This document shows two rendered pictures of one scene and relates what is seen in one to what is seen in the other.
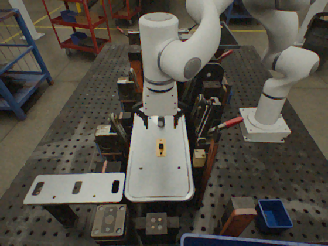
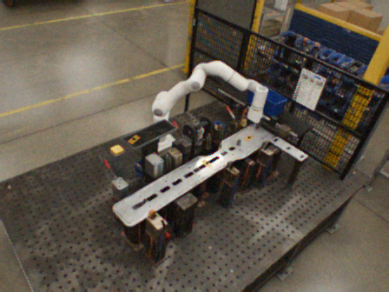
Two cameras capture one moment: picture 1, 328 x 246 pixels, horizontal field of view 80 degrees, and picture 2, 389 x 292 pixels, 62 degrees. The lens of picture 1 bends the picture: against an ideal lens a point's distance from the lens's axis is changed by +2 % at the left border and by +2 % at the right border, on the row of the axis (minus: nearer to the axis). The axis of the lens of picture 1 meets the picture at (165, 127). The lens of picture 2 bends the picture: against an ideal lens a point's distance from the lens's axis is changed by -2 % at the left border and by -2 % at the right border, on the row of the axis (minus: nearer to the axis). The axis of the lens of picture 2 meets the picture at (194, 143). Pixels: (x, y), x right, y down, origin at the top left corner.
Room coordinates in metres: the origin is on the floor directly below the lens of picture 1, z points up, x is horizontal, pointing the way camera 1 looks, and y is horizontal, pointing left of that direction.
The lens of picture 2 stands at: (2.21, 1.06, 2.51)
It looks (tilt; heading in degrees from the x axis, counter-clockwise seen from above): 39 degrees down; 222
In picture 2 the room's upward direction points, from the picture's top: 8 degrees clockwise
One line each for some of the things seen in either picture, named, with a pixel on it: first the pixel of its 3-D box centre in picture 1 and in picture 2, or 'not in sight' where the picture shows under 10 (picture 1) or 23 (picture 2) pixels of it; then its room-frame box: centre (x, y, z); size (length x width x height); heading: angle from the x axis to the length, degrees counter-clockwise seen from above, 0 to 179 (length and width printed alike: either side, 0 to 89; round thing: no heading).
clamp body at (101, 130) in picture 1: (115, 156); (261, 168); (0.51, 0.22, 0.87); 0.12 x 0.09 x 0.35; 91
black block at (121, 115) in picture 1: (127, 137); (246, 175); (0.65, 0.19, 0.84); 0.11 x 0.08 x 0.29; 91
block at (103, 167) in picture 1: (115, 187); (268, 162); (0.38, 0.20, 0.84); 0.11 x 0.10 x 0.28; 91
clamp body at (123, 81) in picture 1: (130, 106); (228, 187); (0.86, 0.20, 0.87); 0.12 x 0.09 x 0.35; 91
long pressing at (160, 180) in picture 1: (159, 79); (205, 166); (0.94, 0.03, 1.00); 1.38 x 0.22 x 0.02; 1
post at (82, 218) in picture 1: (59, 208); (294, 171); (0.29, 0.39, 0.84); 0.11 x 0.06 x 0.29; 91
